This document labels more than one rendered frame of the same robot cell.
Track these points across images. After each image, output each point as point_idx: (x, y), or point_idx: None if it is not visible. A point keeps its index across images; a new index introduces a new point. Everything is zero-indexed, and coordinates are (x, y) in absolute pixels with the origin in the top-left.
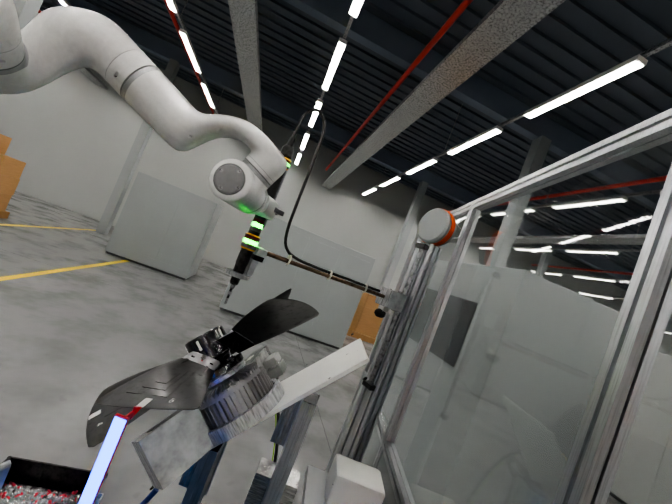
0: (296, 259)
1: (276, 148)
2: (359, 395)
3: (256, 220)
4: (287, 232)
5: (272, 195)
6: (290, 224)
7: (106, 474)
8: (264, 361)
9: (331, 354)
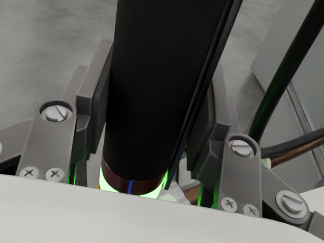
0: (280, 154)
1: None
2: (317, 184)
3: (124, 187)
4: (268, 119)
5: (208, 22)
6: (286, 87)
7: None
8: (181, 184)
9: (302, 196)
